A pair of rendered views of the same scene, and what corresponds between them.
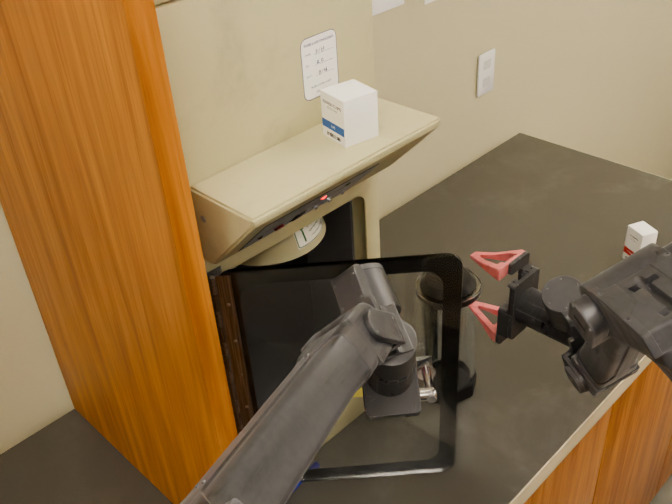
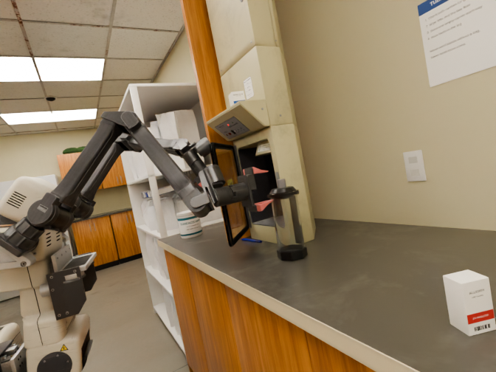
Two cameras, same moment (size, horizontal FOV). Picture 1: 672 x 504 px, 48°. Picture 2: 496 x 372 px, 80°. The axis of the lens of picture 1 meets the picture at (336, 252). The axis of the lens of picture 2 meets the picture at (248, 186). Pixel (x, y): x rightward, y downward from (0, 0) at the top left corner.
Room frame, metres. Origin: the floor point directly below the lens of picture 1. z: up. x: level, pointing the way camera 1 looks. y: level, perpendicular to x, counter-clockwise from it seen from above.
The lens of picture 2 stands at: (1.12, -1.18, 1.26)
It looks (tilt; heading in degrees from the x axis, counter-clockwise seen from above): 3 degrees down; 104
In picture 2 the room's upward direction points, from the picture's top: 11 degrees counter-clockwise
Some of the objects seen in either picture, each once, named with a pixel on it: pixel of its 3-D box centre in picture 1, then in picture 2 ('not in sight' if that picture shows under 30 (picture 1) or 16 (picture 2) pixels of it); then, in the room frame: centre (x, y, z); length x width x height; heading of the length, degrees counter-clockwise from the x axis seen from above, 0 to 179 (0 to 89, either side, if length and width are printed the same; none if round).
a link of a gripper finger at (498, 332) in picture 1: (494, 308); (260, 198); (0.92, -0.24, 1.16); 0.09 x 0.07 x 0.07; 43
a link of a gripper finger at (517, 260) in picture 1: (497, 272); (256, 177); (0.92, -0.24, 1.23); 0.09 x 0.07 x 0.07; 43
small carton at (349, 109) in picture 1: (349, 112); (237, 100); (0.86, -0.03, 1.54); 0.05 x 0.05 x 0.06; 32
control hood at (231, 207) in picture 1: (325, 185); (235, 123); (0.83, 0.01, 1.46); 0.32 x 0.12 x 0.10; 133
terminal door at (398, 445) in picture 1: (347, 381); (231, 190); (0.76, 0.00, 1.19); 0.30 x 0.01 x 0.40; 90
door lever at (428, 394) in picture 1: (403, 388); not in sight; (0.73, -0.08, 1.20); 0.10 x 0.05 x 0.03; 90
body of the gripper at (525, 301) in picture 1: (535, 309); (239, 192); (0.87, -0.29, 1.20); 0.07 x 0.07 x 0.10; 43
